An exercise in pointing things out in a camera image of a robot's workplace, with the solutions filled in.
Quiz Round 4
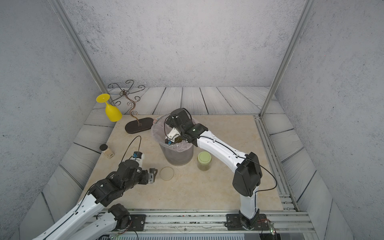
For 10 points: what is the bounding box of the grey bin with plastic liner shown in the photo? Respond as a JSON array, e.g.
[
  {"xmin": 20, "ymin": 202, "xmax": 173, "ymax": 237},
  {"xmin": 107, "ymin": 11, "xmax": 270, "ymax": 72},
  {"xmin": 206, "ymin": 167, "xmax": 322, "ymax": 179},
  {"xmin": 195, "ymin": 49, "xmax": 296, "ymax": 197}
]
[{"xmin": 151, "ymin": 114, "xmax": 194, "ymax": 166}]

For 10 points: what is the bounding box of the glass jar with green lid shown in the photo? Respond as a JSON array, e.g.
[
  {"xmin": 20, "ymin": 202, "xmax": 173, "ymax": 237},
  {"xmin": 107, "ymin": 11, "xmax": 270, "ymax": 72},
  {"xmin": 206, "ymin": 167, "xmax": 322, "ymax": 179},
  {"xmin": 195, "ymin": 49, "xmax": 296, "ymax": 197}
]
[{"xmin": 197, "ymin": 151, "xmax": 212, "ymax": 171}]

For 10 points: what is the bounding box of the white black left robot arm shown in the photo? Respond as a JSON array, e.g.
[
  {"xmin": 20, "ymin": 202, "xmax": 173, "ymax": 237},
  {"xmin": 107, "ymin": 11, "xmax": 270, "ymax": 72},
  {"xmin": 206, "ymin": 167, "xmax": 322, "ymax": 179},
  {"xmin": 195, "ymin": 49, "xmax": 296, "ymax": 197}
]
[{"xmin": 35, "ymin": 160, "xmax": 158, "ymax": 240}]

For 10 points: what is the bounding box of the small black-capped spice bottle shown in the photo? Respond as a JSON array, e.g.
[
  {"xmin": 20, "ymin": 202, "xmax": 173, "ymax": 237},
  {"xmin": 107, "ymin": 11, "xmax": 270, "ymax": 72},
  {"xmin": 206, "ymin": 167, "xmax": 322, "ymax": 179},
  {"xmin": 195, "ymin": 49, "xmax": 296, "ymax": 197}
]
[{"xmin": 99, "ymin": 144, "xmax": 115, "ymax": 159}]

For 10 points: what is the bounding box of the dark metal scroll stand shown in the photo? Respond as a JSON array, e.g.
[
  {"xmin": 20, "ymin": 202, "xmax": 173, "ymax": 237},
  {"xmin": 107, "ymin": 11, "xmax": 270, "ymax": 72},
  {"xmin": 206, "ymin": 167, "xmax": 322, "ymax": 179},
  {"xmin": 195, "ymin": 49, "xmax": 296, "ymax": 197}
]
[{"xmin": 108, "ymin": 80, "xmax": 154, "ymax": 134}]

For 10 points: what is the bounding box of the yellow plastic goblet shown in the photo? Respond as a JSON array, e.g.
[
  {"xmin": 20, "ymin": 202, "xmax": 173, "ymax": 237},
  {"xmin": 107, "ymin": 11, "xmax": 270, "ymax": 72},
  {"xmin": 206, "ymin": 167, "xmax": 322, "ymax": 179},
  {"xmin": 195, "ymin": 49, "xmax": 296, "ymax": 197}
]
[{"xmin": 96, "ymin": 94, "xmax": 123, "ymax": 122}]

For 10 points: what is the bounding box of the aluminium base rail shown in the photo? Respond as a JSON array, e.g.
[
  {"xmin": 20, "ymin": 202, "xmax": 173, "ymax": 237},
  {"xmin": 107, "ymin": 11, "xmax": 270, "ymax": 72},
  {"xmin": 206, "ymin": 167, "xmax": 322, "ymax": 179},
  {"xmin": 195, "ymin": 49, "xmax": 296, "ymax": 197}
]
[{"xmin": 53, "ymin": 194, "xmax": 319, "ymax": 240}]

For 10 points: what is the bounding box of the left aluminium frame post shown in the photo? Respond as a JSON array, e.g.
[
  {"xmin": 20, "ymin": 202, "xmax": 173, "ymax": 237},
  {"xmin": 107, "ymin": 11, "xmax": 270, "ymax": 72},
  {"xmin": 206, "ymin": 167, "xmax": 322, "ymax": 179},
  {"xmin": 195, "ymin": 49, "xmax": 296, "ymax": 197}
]
[{"xmin": 48, "ymin": 0, "xmax": 109, "ymax": 94}]

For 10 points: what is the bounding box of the aluminium frame post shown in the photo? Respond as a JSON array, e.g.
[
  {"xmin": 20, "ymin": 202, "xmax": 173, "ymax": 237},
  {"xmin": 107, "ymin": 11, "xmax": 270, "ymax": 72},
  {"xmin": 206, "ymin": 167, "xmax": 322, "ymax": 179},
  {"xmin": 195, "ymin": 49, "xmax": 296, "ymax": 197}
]
[
  {"xmin": 259, "ymin": 0, "xmax": 316, "ymax": 119},
  {"xmin": 48, "ymin": 0, "xmax": 109, "ymax": 94}
]

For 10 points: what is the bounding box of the right aluminium frame post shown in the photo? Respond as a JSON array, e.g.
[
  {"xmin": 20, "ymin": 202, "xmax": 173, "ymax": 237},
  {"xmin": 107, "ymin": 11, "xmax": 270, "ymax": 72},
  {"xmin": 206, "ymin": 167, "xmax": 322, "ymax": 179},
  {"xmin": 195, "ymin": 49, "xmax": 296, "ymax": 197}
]
[{"xmin": 259, "ymin": 0, "xmax": 316, "ymax": 119}]

